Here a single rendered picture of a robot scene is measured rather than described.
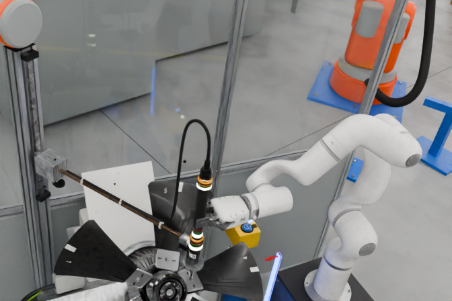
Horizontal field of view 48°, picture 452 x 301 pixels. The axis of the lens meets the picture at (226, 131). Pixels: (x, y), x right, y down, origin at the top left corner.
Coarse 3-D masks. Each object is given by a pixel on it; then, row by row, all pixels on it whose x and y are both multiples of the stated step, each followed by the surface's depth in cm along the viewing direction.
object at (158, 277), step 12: (156, 276) 165; (168, 276) 163; (180, 276) 165; (144, 288) 170; (156, 288) 161; (168, 288) 163; (180, 288) 165; (144, 300) 170; (156, 300) 161; (168, 300) 162; (180, 300) 164
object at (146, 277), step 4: (136, 272) 164; (140, 272) 163; (144, 272) 163; (132, 276) 165; (136, 276) 165; (140, 276) 165; (144, 276) 165; (148, 276) 165; (152, 276) 164; (128, 280) 166; (132, 280) 166; (140, 280) 166; (144, 280) 166; (148, 280) 166; (132, 284) 168; (136, 284) 168; (140, 284) 167; (144, 284) 167
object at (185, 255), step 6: (186, 234) 164; (180, 240) 163; (186, 240) 162; (180, 246) 164; (186, 246) 163; (186, 252) 164; (186, 258) 166; (186, 264) 165; (198, 264) 166; (192, 270) 164; (198, 270) 165
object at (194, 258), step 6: (204, 162) 143; (210, 162) 143; (204, 168) 144; (210, 168) 145; (204, 174) 144; (210, 174) 144; (204, 180) 145; (192, 252) 162; (198, 252) 163; (192, 258) 164; (198, 258) 166; (192, 264) 165
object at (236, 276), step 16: (224, 256) 183; (240, 256) 184; (208, 272) 176; (224, 272) 177; (240, 272) 180; (256, 272) 182; (208, 288) 171; (224, 288) 173; (240, 288) 176; (256, 288) 178
